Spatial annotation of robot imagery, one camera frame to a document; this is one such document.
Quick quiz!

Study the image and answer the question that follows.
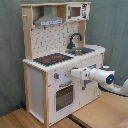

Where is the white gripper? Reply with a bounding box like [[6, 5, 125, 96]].
[[71, 67, 90, 80]]

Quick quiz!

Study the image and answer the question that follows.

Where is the white oven door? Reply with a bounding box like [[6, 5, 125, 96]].
[[49, 80, 79, 125]]

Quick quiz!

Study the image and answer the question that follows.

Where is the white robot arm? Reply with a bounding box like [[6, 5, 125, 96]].
[[71, 66, 128, 97]]

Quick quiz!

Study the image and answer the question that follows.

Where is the wooden toy kitchen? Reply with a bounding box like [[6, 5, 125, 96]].
[[22, 2, 105, 127]]

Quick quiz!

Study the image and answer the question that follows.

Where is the grey toy sink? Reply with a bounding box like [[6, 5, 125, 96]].
[[66, 47, 94, 56]]

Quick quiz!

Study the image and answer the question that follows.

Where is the red left stove knob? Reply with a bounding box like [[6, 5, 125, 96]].
[[54, 73, 60, 79]]

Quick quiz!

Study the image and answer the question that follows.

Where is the black toy faucet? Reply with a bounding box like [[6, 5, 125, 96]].
[[67, 33, 83, 49]]

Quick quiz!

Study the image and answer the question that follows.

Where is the black toy stovetop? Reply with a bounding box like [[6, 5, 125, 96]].
[[34, 53, 70, 67]]

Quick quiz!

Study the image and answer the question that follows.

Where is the white toy microwave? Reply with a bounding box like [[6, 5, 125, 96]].
[[66, 3, 90, 21]]

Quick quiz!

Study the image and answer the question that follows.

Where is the grey range hood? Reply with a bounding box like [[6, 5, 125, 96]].
[[35, 5, 64, 27]]

